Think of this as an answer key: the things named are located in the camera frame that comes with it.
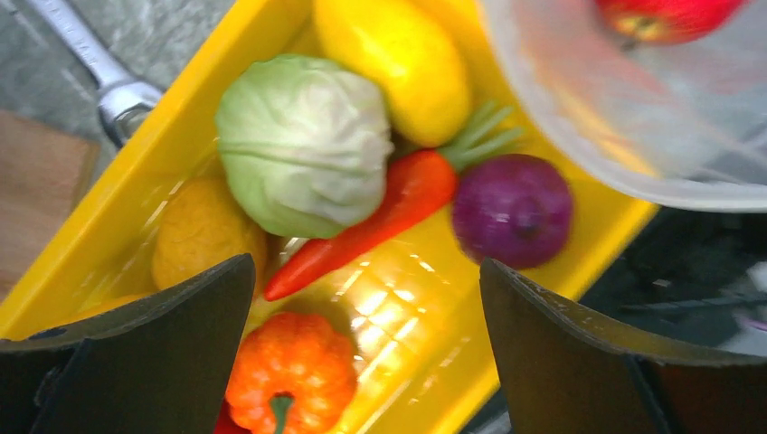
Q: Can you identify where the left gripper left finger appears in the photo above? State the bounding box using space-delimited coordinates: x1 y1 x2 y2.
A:
1 254 255 433

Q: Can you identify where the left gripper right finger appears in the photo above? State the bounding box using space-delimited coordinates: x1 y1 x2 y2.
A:
479 259 766 433

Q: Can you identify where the purple onion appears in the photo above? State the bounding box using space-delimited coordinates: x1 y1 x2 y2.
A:
451 154 574 269

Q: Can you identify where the green cabbage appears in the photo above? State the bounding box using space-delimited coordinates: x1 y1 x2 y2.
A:
214 54 393 239

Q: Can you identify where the clear zip top bag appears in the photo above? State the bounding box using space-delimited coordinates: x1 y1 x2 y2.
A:
479 1 766 212

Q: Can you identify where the yellow lemon squash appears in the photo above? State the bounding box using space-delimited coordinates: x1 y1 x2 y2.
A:
313 0 473 147

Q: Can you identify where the red apple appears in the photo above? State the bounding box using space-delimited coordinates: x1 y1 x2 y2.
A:
594 0 746 44

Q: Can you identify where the red bell pepper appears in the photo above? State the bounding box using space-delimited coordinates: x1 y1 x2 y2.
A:
213 401 250 434

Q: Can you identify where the yellow bell pepper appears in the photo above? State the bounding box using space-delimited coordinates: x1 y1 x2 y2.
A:
62 292 153 325

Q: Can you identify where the orange pumpkin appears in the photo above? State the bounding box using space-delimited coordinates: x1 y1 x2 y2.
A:
225 312 357 433

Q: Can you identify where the brown potato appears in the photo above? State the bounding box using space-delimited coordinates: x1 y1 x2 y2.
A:
151 177 268 289

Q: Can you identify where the wooden block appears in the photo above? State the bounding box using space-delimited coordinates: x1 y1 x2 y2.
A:
1 109 100 298

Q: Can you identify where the orange carrot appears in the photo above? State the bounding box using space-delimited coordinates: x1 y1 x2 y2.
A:
262 101 521 301

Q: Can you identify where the silver wrench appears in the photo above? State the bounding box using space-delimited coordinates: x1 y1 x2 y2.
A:
27 0 164 149

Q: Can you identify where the yellow plastic tray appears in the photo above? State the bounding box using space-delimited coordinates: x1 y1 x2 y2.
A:
1 1 658 433

